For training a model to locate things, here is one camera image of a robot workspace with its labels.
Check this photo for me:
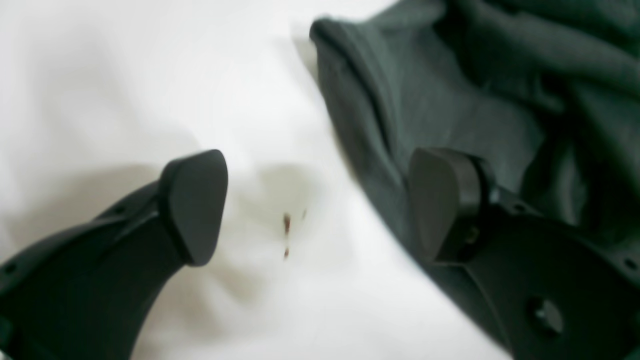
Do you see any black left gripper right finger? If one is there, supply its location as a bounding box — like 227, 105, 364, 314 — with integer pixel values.
408, 148, 640, 360

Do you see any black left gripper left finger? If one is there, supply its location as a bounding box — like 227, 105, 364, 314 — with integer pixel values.
0, 149, 228, 360

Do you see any dark green T-shirt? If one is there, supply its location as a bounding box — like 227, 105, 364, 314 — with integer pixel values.
310, 0, 639, 349

